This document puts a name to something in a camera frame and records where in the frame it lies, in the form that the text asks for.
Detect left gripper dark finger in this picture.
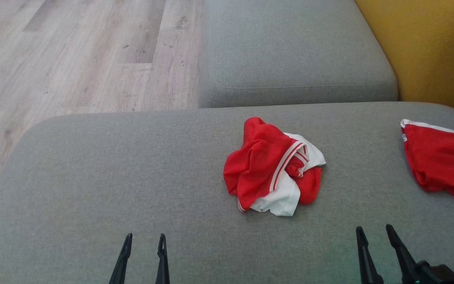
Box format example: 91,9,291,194
156,233,171,284
108,233,133,284

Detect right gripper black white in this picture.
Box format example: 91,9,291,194
355,224,454,284

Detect red shorts with white band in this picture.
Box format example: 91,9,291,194
400,119,454,204

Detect red jersey with white sleeves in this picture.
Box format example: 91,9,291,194
223,116,327,217

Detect large grey sofa seat cushion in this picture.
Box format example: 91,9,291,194
0,101,454,284

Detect small grey sofa cushion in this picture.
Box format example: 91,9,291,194
198,0,399,109

